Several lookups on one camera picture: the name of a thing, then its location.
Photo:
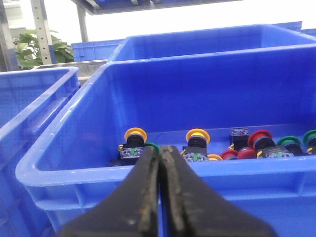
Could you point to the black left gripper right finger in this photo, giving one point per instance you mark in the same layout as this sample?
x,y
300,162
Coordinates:
x,y
193,209

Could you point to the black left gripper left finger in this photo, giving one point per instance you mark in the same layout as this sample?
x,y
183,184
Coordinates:
x,y
131,210

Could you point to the red mushroom push button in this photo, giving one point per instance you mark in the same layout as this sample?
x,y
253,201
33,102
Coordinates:
x,y
260,144

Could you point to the blue source bin with buttons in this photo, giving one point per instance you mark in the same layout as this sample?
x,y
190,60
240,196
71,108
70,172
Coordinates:
x,y
67,170

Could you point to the small yellow button cap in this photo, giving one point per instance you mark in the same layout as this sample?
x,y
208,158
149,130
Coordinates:
x,y
212,157

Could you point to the yellow push button middle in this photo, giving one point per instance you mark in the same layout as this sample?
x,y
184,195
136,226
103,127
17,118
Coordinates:
x,y
196,148

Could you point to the yellow push button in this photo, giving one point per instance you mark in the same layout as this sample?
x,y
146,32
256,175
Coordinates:
x,y
196,148
135,139

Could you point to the red push button low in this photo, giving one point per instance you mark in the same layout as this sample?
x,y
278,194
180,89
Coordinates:
x,y
229,155

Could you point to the green push button behind finger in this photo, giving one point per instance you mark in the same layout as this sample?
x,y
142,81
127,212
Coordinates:
x,y
155,146

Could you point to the yellow push button left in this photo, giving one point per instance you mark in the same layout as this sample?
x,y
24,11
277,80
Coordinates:
x,y
135,139

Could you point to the black contact block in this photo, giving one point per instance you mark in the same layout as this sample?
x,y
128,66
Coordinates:
x,y
239,138

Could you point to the green push button far right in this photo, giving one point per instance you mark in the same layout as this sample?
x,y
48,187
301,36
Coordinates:
x,y
309,140

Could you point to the blue destination bin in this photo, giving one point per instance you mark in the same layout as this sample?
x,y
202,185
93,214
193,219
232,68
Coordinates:
x,y
29,101

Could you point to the blue crate in background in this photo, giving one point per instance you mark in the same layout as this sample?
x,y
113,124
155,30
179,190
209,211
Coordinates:
x,y
94,50

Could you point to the blue bin behind source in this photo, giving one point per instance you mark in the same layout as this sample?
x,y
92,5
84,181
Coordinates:
x,y
207,41

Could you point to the green potted plant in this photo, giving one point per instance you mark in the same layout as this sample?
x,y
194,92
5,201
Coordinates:
x,y
27,50

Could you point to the perforated metal rack post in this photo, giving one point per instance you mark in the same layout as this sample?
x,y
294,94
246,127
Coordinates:
x,y
42,31

